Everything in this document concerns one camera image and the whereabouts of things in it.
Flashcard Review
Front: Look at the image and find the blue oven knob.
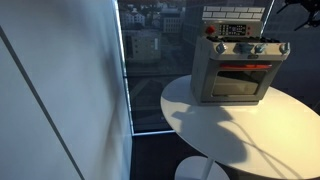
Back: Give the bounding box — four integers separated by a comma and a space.
215, 42, 228, 55
254, 43, 267, 55
237, 43, 255, 55
278, 41, 291, 56

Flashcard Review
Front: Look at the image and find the gray toy oven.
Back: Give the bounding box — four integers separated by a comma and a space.
190, 5, 292, 107

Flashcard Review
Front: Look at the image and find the red round button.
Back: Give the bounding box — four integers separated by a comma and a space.
205, 25, 217, 36

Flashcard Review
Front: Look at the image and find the white window frame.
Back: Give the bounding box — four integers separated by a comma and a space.
114, 0, 176, 137

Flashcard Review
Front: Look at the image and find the white table pedestal base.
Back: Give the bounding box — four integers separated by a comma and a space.
174, 155, 231, 180

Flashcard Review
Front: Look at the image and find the red oven door handle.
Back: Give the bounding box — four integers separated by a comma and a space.
219, 63, 274, 71

